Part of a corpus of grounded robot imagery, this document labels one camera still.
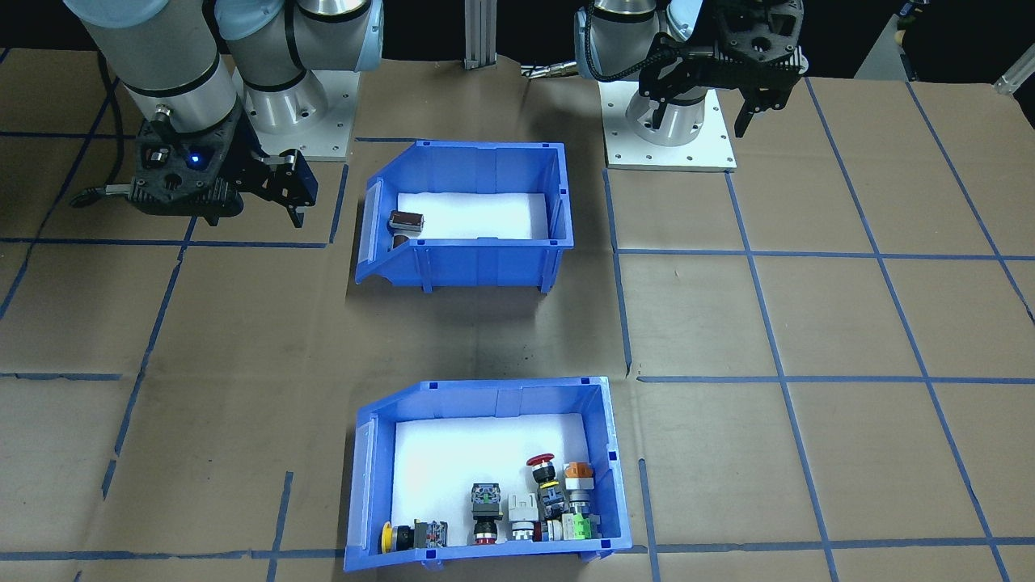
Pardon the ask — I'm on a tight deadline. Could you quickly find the blue plastic capacitor bin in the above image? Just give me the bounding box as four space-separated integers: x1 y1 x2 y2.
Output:
354 139 577 293

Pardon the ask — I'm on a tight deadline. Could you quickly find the blue plastic switch bin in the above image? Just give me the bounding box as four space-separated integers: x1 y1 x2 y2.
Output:
344 376 633 575

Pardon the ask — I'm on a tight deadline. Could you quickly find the grey metal panel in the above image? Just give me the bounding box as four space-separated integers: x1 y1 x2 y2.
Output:
853 0 919 82

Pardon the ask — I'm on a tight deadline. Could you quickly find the white foam liner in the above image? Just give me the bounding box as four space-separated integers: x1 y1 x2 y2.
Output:
391 414 587 547

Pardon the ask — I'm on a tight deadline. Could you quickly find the red mushroom push button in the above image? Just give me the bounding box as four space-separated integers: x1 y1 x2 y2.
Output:
526 453 567 520

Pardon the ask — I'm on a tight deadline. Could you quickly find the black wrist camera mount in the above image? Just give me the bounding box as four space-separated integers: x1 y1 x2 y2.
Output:
716 0 809 78
133 120 188 214

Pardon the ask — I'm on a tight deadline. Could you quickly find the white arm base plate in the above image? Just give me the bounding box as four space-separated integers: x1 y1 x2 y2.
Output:
601 77 738 172
234 69 362 162

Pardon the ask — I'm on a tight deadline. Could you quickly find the aluminium profile post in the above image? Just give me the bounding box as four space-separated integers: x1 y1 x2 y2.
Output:
463 0 500 70

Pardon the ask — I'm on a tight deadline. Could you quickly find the aluminium frame bar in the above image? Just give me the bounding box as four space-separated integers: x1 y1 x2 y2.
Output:
995 66 1035 98

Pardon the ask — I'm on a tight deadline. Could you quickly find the black switch with red button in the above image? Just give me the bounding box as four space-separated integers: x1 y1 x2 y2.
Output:
471 483 504 546

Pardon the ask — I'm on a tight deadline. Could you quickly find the yellow push button switch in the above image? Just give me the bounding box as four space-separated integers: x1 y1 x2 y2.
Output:
382 520 448 553

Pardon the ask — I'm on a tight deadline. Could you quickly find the white push button switch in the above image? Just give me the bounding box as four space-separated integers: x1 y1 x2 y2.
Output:
507 493 541 542

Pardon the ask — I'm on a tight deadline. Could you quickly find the orange push button switch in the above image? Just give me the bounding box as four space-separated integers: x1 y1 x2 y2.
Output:
564 461 597 518

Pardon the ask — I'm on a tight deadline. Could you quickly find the green white switch block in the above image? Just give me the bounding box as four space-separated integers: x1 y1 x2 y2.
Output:
534 514 601 544

